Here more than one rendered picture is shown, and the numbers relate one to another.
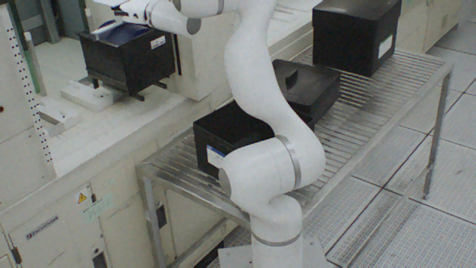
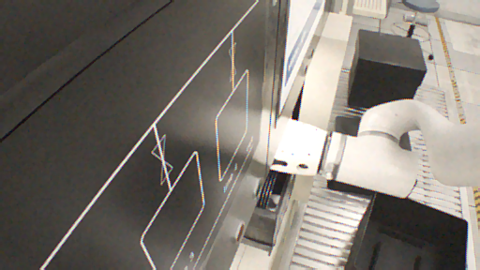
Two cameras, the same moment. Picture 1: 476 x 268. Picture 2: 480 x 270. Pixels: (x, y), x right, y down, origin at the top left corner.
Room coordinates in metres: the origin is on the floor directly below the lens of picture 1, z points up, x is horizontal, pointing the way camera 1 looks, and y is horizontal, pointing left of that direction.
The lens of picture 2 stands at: (1.22, 0.51, 1.69)
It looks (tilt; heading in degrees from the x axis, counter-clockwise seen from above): 44 degrees down; 340
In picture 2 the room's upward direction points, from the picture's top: straight up
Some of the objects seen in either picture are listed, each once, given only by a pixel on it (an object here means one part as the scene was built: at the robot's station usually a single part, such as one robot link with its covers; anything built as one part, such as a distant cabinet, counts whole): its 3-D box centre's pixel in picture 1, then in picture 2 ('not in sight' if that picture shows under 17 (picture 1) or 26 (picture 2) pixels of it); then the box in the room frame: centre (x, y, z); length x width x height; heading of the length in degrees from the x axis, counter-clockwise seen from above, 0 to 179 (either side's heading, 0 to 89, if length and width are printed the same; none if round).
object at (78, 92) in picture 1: (100, 87); not in sight; (1.77, 0.50, 0.89); 0.22 x 0.21 x 0.04; 50
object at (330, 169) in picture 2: (157, 14); (332, 156); (1.53, 0.22, 1.25); 0.09 x 0.03 x 0.08; 139
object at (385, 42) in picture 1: (355, 30); (382, 71); (2.15, -0.53, 0.89); 0.29 x 0.29 x 0.25; 53
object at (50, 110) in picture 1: (38, 120); not in sight; (1.57, 0.67, 0.89); 0.22 x 0.21 x 0.04; 50
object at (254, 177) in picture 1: (262, 192); not in sight; (0.91, -0.05, 1.07); 0.19 x 0.12 x 0.24; 112
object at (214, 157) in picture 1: (254, 143); (403, 256); (1.41, -0.05, 0.85); 0.28 x 0.28 x 0.17; 42
